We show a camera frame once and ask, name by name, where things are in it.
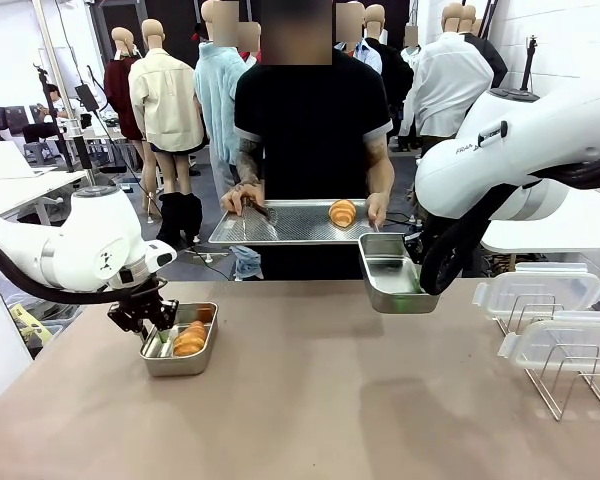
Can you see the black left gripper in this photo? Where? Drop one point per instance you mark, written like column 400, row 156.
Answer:
column 142, row 297

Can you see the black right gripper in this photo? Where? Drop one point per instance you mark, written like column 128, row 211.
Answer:
column 414, row 247

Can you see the rectangular steel container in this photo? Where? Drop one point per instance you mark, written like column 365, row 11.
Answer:
column 180, row 365
column 395, row 280

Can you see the golden croissant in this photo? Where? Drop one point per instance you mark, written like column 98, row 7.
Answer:
column 190, row 340
column 342, row 212

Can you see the perforated steel tray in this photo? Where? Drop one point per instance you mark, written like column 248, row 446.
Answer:
column 300, row 225

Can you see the steel serving tongs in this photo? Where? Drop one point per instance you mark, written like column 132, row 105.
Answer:
column 265, row 212

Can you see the clear plastic latch lid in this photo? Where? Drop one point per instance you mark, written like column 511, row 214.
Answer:
column 570, row 340
column 530, row 285

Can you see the person's left forearm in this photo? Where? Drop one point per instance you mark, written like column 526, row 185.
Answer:
column 380, row 170

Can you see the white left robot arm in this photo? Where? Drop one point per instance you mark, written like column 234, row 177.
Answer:
column 95, row 235

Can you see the tattooed right forearm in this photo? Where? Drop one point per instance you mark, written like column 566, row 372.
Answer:
column 250, row 160

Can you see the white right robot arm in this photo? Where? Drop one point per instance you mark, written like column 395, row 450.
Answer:
column 480, row 165

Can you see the person's left hand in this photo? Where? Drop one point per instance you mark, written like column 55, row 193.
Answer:
column 377, row 207

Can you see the person's right hand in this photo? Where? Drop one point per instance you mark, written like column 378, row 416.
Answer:
column 242, row 196

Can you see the white floor stand base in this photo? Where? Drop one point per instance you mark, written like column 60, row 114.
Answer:
column 210, row 257

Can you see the clear plastic storage bin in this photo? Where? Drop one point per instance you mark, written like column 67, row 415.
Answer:
column 55, row 320

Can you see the yellow plastic object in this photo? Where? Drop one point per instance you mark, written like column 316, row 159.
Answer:
column 22, row 317

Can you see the white side table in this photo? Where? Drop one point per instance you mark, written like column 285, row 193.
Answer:
column 555, row 235

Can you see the slanted silver metal pole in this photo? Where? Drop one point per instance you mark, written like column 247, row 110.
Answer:
column 88, row 172

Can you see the white office desk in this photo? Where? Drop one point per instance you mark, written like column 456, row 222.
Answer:
column 25, row 185

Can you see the thin black light stand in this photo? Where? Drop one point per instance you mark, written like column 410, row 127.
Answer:
column 65, row 150

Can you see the person in black t-shirt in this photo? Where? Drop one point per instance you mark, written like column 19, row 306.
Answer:
column 310, row 125

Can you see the mannequin in white shirt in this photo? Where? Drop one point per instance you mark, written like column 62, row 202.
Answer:
column 450, row 85

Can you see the mannequin in black jacket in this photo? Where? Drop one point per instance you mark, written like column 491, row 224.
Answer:
column 395, row 75

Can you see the mannequin in blue fleece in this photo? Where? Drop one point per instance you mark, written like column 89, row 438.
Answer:
column 215, row 100

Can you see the mannequin in cream shirt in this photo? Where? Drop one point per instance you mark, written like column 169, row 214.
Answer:
column 162, row 90

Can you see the black tilted screen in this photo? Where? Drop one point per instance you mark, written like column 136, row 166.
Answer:
column 86, row 97

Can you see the mannequin in maroon top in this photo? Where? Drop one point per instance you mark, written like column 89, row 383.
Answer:
column 117, row 90

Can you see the mannequin in blue shirt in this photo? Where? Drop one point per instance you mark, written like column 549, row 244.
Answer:
column 367, row 55

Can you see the mannequin in black coat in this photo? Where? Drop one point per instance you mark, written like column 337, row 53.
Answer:
column 492, row 60

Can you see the seated person in white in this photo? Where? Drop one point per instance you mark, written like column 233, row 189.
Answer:
column 60, row 102

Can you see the black tripod stand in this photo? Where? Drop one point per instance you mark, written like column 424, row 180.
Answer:
column 530, row 65

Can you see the mannequin in red top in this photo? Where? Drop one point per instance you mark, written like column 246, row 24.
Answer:
column 252, row 59

